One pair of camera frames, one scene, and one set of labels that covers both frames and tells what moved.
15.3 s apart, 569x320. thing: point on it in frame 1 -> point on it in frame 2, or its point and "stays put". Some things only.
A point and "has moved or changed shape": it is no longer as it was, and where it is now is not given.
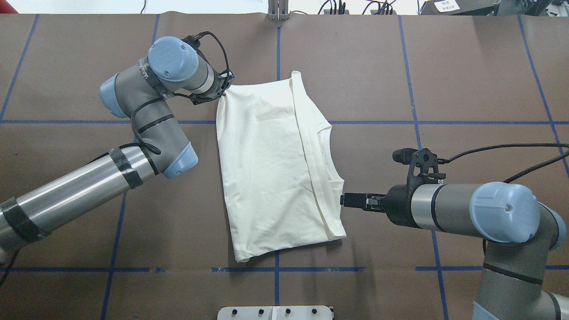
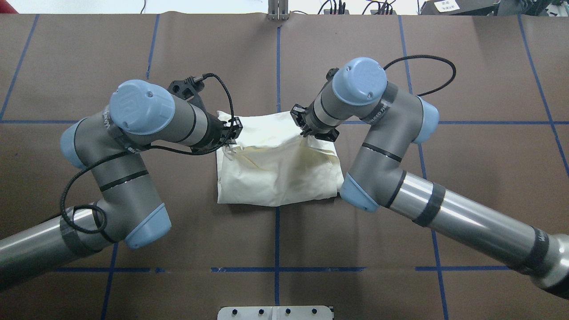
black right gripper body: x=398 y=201 -> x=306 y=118
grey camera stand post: x=278 y=10 stays put
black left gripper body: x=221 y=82 -> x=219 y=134
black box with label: x=460 y=7 stays put
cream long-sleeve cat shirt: x=282 y=191 has moved or changed shape
